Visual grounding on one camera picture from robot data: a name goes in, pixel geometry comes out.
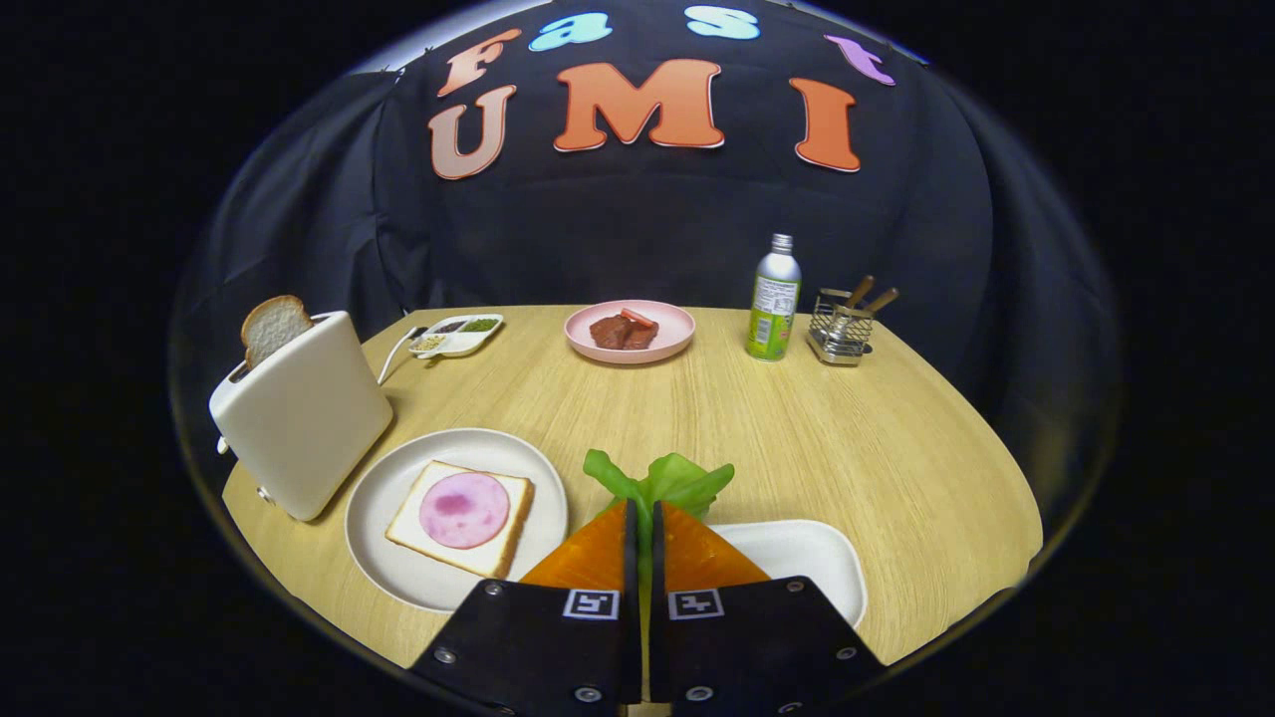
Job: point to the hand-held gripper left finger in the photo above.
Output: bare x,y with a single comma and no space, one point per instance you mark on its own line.
632,637

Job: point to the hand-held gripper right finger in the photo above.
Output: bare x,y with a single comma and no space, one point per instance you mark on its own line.
658,637

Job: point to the green lettuce leaf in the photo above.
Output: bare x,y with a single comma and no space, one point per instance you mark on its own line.
677,478

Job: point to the toasted bread slice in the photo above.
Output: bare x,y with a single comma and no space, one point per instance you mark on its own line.
274,324

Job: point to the white rectangular plate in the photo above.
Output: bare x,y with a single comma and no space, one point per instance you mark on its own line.
807,558

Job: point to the white bread slice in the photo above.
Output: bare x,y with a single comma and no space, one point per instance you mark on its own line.
516,508

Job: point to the pink ham slice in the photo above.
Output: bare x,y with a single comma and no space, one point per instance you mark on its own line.
463,510

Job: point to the white round plate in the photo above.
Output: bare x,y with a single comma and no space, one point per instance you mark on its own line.
374,518

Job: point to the brown meat piece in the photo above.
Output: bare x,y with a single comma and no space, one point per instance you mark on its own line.
613,334

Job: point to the pink plate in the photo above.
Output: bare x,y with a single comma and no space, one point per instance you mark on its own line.
675,324

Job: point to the red sausage piece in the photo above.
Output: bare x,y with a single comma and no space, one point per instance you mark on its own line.
639,319

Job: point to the white divided condiment dish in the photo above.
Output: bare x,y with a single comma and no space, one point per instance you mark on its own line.
458,344

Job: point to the green label metal bottle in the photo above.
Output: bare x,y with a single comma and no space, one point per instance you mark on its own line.
775,309

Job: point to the white toaster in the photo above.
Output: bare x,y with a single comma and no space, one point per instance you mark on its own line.
299,418

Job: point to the black backdrop cloth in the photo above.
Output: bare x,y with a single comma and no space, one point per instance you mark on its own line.
618,229

